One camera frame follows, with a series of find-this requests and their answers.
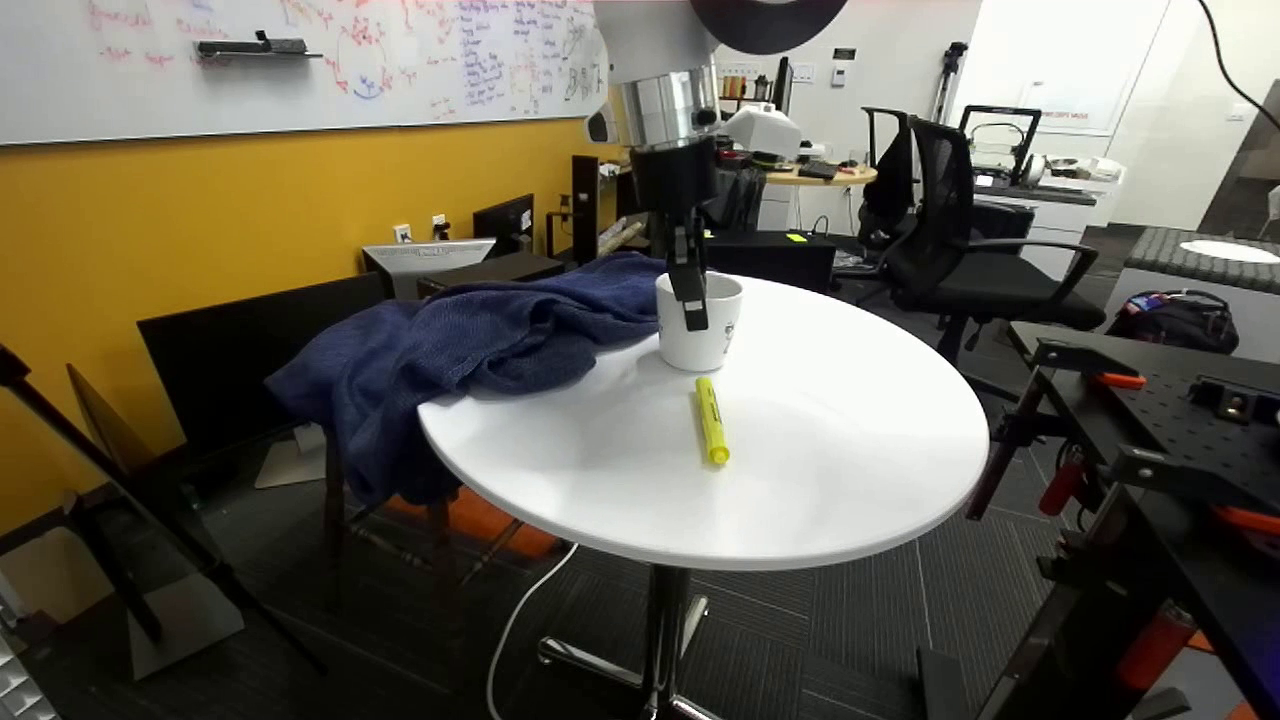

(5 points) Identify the black office chair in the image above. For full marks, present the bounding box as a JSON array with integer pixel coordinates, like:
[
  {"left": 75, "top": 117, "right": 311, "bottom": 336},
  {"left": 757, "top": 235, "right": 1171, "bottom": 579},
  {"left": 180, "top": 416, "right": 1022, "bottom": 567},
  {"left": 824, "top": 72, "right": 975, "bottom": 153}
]
[{"left": 857, "top": 113, "right": 1112, "bottom": 369}]

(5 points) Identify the yellow marker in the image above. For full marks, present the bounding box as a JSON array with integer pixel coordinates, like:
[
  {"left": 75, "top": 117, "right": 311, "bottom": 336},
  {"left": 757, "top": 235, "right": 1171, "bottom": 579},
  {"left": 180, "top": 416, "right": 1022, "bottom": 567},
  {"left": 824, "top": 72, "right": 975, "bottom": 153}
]
[{"left": 687, "top": 371, "right": 735, "bottom": 471}]

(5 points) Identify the dark blue cloth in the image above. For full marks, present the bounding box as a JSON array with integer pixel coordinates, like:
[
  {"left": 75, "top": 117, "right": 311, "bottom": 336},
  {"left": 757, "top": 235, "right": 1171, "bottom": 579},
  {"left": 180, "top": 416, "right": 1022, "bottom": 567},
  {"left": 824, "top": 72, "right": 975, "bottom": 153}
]
[{"left": 263, "top": 247, "right": 672, "bottom": 512}]

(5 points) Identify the tall black speaker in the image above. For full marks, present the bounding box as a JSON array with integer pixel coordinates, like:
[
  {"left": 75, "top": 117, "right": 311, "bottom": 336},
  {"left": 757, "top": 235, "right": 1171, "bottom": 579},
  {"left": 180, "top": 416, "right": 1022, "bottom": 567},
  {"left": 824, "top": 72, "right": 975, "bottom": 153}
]
[{"left": 570, "top": 153, "right": 605, "bottom": 266}]

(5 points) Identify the black flat board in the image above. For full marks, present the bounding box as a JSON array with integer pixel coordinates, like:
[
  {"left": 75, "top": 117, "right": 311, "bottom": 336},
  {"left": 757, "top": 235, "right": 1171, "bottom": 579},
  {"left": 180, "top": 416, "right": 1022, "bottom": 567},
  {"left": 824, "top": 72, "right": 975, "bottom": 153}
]
[{"left": 137, "top": 272, "right": 401, "bottom": 471}]

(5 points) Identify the black framed mesh chair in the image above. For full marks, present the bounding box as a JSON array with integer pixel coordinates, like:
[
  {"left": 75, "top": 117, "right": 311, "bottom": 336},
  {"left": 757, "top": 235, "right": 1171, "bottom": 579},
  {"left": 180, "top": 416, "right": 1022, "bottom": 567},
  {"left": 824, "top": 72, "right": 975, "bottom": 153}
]
[{"left": 958, "top": 101, "right": 1049, "bottom": 189}]

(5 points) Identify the black backpack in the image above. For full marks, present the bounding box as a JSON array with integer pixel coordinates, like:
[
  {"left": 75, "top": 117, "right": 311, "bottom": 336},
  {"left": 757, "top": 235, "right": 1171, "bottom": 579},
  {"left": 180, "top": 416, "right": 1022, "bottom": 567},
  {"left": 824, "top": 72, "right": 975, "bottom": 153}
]
[{"left": 1105, "top": 284, "right": 1246, "bottom": 360}]

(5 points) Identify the black robot workbench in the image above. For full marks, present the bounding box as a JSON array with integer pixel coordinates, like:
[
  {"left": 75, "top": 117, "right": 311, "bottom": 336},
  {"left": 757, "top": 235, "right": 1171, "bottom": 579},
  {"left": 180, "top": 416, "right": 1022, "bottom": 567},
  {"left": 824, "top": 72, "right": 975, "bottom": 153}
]
[{"left": 965, "top": 317, "right": 1280, "bottom": 720}]

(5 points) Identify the black tripod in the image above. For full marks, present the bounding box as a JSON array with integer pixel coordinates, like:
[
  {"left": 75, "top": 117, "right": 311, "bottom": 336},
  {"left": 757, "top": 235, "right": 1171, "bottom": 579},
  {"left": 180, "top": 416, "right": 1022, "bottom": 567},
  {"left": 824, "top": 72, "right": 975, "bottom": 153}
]
[{"left": 0, "top": 339, "right": 332, "bottom": 680}]

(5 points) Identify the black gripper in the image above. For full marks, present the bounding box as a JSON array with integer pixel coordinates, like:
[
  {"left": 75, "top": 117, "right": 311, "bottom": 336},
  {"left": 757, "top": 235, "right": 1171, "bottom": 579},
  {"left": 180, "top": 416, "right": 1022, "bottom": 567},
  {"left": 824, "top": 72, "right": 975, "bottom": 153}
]
[{"left": 629, "top": 136, "right": 722, "bottom": 336}]

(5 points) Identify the white desktop device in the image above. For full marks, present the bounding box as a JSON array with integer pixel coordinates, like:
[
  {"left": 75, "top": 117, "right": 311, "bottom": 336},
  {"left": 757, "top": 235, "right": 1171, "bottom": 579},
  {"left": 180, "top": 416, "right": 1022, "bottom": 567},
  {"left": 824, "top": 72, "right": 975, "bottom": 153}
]
[{"left": 722, "top": 103, "right": 810, "bottom": 163}]

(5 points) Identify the white ceramic mug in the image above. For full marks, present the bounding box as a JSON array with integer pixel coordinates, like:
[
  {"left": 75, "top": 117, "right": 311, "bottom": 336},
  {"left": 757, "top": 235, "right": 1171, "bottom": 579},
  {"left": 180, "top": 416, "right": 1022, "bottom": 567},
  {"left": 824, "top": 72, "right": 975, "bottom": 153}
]
[{"left": 652, "top": 266, "right": 750, "bottom": 380}]

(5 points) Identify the metal table pedestal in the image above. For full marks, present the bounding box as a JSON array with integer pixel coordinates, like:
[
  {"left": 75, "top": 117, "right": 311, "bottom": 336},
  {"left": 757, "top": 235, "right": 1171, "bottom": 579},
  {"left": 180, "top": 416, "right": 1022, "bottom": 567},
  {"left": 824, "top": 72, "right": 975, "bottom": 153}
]
[{"left": 535, "top": 563, "right": 731, "bottom": 720}]

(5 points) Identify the small black flat panel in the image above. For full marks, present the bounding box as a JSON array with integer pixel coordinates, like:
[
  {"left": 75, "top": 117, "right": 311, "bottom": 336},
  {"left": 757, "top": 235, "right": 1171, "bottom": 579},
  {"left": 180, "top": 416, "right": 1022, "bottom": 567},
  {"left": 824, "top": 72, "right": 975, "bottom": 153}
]
[{"left": 469, "top": 191, "right": 542, "bottom": 260}]

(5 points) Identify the white floor cable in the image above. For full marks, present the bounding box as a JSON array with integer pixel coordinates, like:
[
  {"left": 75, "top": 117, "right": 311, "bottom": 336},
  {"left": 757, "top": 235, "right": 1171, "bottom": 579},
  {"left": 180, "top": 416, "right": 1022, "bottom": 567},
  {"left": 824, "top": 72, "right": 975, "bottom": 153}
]
[{"left": 482, "top": 536, "right": 588, "bottom": 720}]

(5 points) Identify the wooden stool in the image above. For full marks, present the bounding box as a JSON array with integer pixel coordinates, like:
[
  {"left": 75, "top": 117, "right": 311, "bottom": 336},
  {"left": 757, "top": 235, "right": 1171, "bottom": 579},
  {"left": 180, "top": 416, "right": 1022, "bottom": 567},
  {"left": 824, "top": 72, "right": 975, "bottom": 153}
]
[{"left": 317, "top": 443, "right": 471, "bottom": 630}]

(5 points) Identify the wooden desk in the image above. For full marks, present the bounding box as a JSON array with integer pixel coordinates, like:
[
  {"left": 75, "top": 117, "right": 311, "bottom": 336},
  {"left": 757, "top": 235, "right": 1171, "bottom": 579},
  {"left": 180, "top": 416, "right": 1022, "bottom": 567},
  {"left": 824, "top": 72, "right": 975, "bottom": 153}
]
[{"left": 757, "top": 154, "right": 883, "bottom": 191}]

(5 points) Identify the grey floor plate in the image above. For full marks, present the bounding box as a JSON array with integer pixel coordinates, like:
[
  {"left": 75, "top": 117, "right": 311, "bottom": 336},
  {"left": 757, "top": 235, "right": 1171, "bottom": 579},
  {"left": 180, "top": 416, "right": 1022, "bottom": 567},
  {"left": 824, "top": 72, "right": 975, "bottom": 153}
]
[{"left": 123, "top": 567, "right": 247, "bottom": 685}]

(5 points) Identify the wall whiteboard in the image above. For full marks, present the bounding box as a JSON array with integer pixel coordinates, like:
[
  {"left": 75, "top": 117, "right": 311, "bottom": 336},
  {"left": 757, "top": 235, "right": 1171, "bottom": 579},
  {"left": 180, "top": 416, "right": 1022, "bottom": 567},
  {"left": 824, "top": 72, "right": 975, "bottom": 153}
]
[{"left": 0, "top": 0, "right": 615, "bottom": 153}]

